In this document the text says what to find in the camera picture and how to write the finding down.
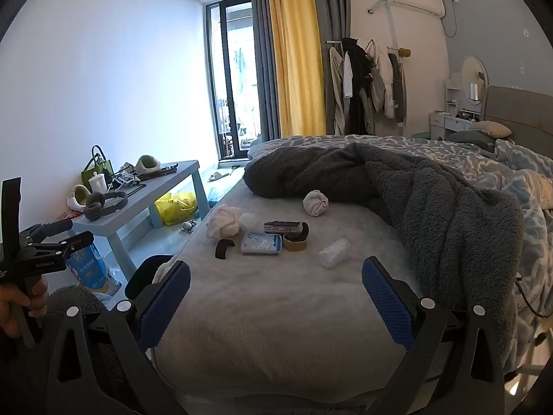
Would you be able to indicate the dark wooden stick bundle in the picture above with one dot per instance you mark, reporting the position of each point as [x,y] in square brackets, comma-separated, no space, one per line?
[157,172]

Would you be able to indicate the clear plastic bottle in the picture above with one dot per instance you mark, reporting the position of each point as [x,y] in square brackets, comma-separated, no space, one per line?
[335,251]

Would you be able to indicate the light blue low table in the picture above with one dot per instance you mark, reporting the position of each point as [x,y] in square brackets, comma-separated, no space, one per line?
[142,194]

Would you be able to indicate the white lidded mug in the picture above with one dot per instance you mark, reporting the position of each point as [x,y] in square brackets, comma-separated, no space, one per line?
[98,183]

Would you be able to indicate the white hanging shirt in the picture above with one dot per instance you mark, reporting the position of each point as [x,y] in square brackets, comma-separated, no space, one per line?
[348,75]

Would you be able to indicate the yellow curtain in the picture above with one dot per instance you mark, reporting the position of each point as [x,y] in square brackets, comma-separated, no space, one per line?
[298,52]

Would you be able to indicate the white dressing table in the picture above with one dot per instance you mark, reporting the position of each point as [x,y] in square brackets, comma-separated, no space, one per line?
[445,123]

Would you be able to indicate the white air conditioner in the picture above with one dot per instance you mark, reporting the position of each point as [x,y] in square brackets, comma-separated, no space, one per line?
[419,2]

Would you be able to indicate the light grey hanging jacket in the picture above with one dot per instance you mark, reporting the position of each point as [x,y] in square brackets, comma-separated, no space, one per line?
[377,82]

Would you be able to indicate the dark blue plastic bin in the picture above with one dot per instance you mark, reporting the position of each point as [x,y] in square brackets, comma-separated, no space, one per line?
[142,276]

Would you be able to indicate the bed with grey sheet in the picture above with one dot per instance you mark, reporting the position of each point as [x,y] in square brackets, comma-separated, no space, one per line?
[281,311]

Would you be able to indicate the beige hanging coat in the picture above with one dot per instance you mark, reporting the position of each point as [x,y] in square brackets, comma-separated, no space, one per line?
[337,90]

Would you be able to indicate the dark grey fleece blanket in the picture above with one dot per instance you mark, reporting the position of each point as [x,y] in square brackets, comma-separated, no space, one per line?
[432,224]

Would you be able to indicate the white floor slipper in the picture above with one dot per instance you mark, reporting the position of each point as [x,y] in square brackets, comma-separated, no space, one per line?
[218,176]

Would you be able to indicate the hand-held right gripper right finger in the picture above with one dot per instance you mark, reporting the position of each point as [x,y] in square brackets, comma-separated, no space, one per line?
[386,307]

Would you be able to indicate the grey curtain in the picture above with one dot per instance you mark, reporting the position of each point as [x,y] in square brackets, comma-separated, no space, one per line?
[335,8]
[261,52]

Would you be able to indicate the round white mirror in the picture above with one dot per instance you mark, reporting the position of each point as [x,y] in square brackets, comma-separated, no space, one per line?
[471,69]

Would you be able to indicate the green handbag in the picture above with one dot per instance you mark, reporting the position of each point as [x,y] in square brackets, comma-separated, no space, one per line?
[103,168]

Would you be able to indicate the grey headphones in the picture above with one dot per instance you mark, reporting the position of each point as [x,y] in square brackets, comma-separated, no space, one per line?
[94,205]

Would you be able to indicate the black tissue packet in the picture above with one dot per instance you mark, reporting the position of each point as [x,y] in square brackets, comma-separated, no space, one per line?
[281,227]

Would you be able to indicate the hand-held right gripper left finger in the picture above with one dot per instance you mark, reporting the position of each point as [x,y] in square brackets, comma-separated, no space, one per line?
[166,307]

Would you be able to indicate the white purple packet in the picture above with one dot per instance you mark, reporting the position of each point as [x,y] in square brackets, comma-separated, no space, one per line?
[123,178]

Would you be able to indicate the small crumpled white tissue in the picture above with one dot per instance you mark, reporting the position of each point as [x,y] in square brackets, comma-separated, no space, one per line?
[166,268]

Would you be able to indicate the white desktop shelf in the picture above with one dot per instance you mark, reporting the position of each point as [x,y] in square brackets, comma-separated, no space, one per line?
[452,90]

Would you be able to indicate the grey upholstered headboard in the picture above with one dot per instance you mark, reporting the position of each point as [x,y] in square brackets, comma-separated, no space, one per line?
[518,112]

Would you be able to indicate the white and grey hanging jacket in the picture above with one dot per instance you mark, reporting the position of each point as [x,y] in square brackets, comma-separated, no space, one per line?
[396,90]

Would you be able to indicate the person's left hand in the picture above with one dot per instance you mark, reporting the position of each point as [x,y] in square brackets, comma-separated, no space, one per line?
[39,298]

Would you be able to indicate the red paper packets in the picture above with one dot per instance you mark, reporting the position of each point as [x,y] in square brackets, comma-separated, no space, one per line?
[71,215]

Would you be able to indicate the blue printed package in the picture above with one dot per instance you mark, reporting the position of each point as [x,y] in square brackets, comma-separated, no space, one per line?
[93,268]

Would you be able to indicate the yellow plastic bag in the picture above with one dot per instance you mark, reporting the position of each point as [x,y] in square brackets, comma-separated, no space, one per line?
[175,209]

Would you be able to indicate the large crumpled white tissue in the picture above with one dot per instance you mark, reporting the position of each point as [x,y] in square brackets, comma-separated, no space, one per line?
[222,220]

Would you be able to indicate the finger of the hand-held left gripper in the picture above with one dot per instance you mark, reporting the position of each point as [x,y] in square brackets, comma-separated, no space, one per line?
[54,227]
[73,242]

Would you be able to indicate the white sock ball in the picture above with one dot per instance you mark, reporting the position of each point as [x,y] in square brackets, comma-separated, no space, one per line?
[315,202]

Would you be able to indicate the black hanging coat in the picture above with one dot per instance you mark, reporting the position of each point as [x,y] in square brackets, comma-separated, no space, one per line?
[360,90]

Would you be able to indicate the blue wet wipe packet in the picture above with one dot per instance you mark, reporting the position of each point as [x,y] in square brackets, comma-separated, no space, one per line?
[261,243]

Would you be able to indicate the grey pillow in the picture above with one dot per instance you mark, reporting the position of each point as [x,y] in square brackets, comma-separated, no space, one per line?
[471,139]

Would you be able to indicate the beige pillow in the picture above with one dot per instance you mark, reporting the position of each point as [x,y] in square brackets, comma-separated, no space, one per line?
[492,127]

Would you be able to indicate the black framed glass door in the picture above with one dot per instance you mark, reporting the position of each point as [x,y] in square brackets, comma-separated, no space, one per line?
[212,73]

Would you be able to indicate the white plastic wrapper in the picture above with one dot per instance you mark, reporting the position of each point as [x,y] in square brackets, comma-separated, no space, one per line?
[251,221]

